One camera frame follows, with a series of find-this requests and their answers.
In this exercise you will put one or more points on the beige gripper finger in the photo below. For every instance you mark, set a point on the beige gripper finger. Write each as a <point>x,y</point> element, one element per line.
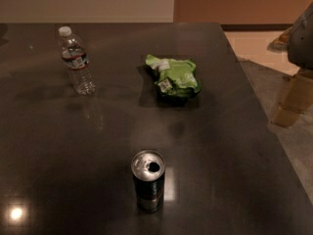
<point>296,99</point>

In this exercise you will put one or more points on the clear plastic water bottle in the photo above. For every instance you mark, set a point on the clear plastic water bottle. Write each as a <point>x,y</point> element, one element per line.
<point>76,61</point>

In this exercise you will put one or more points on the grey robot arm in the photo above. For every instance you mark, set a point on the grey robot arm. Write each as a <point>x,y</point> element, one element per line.
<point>300,48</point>

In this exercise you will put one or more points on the green rice chip bag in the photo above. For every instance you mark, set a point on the green rice chip bag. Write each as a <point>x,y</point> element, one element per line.
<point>174,78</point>

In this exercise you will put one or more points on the redbull can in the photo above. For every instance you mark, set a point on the redbull can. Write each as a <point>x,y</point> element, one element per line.
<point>148,169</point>

